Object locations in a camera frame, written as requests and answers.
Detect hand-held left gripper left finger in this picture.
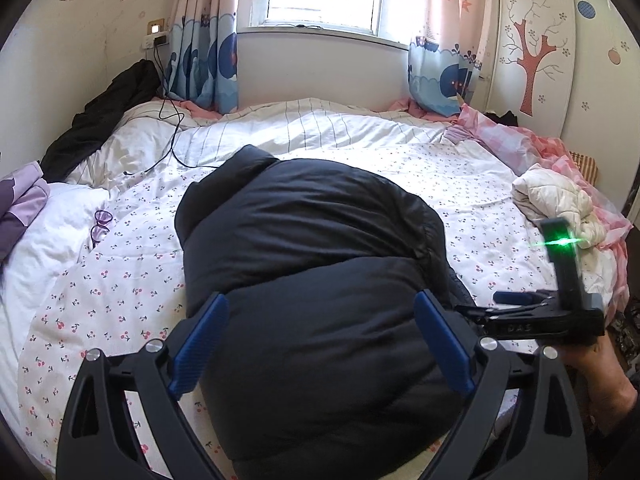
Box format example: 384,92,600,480
55,291,231,480

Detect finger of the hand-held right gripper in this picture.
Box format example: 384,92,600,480
452,304,556,323
492,287,561,309

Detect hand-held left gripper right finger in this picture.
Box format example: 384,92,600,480
414,290,588,480

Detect black puffer jacket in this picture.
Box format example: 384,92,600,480
174,145,481,480

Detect person's right forearm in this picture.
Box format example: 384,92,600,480
592,380,640,456

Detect white cherry print quilt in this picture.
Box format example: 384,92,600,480
0,137,621,480

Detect white padded garment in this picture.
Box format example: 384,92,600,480
511,167,608,250

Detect purple glasses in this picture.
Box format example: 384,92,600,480
89,209,115,250

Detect pink checked blanket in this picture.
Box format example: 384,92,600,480
390,97,631,301

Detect white wardrobe with tree decal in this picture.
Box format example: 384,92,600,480
487,0,640,221

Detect purple blanket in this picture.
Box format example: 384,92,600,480
0,160,51,261

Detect black garment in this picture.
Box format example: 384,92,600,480
40,59,163,183

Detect black cable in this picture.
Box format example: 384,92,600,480
122,42,186,176

